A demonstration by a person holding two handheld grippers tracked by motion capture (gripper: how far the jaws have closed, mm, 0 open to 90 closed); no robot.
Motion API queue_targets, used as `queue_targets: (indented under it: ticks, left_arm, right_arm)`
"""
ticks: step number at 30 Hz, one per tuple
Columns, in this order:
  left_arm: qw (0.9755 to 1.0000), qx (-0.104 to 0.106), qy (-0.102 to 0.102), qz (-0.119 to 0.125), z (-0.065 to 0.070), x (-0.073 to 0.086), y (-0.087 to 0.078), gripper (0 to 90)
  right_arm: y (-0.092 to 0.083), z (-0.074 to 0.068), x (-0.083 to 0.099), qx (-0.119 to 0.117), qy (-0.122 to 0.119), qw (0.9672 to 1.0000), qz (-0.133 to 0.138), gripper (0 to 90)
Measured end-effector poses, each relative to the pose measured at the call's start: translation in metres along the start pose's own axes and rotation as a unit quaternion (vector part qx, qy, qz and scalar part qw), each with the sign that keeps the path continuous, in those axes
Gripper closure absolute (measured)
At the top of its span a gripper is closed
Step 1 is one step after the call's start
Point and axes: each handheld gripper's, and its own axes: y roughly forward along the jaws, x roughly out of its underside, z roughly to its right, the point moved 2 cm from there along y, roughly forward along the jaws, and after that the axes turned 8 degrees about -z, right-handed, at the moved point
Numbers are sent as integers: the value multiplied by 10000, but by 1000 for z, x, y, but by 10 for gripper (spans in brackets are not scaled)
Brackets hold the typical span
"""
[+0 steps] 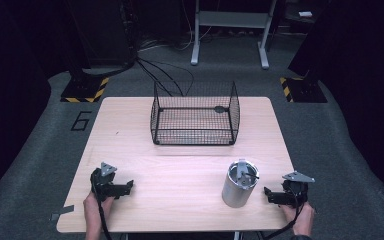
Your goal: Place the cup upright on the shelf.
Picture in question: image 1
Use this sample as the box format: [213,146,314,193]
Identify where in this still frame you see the black stand with striped base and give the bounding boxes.
[279,0,328,104]
[60,0,110,104]

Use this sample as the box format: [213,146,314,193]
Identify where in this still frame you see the white metal stand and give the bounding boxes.
[190,0,278,70]

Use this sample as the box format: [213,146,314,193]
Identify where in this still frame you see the grey tape strip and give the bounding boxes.
[49,204,75,222]

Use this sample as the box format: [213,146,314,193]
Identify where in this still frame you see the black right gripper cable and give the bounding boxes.
[263,186,306,240]

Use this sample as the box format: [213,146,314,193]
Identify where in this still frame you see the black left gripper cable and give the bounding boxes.
[90,168,114,240]

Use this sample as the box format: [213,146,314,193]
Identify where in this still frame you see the black floor cables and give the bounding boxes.
[134,56,195,98]

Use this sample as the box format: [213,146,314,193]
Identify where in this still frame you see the black wire mesh basket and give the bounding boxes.
[150,80,241,146]

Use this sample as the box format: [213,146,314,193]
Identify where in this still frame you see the person's left hand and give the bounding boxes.
[83,192,115,216]

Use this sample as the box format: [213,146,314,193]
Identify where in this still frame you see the person's right hand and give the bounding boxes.
[281,203,315,236]

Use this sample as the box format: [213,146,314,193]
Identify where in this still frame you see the silver metal cylinder canister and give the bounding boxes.
[221,158,260,209]

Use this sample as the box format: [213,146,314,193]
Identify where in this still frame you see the white floor cable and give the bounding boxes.
[139,0,214,52]

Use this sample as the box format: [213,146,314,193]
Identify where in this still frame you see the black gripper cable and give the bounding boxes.
[90,168,114,240]
[263,186,306,240]

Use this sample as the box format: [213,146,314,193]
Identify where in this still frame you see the dark equipment cabinet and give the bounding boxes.
[79,0,138,69]

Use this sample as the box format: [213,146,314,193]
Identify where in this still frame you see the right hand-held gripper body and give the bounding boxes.
[282,170,316,207]

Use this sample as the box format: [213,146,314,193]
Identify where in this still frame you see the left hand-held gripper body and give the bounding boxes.
[90,162,118,203]

